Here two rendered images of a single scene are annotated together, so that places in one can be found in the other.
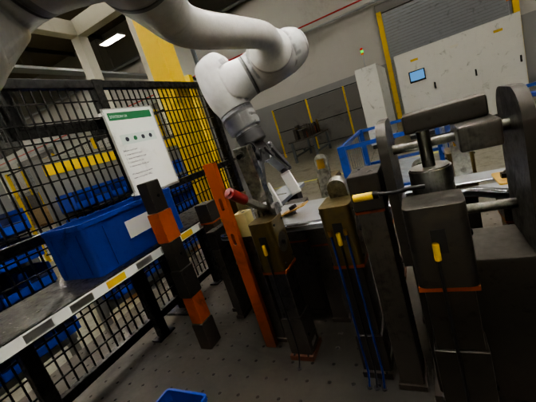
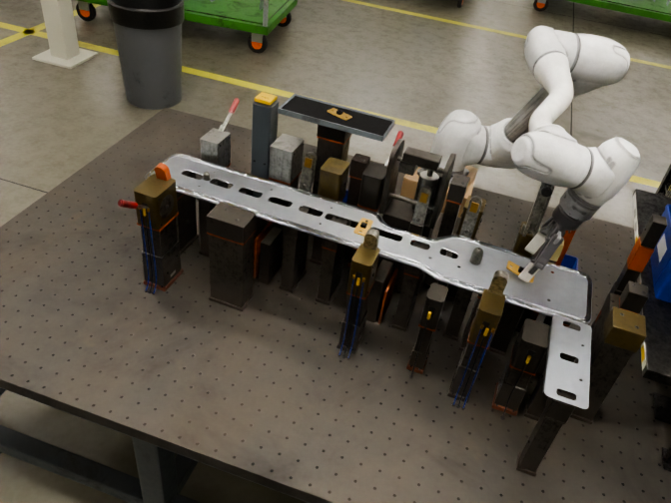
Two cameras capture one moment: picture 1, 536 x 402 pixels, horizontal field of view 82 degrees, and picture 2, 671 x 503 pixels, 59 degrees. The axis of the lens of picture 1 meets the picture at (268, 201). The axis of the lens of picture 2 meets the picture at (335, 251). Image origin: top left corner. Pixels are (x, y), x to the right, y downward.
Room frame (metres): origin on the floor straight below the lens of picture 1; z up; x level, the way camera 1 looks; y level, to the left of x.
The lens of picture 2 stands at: (1.98, -0.86, 2.04)
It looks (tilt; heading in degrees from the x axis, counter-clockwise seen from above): 38 degrees down; 167
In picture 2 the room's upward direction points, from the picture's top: 8 degrees clockwise
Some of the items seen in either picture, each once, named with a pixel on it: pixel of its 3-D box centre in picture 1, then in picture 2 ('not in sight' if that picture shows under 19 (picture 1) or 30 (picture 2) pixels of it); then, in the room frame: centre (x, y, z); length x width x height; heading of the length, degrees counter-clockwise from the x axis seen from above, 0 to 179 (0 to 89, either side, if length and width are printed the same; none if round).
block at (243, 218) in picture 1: (263, 277); (537, 287); (0.74, 0.07, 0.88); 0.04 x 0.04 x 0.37; 61
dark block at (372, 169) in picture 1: (391, 281); (444, 234); (0.51, -0.17, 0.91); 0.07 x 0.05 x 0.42; 151
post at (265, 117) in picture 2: not in sight; (264, 158); (0.06, -0.74, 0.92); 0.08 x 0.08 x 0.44; 61
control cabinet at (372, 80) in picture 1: (376, 97); not in sight; (8.88, -3.78, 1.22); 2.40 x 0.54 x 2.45; 151
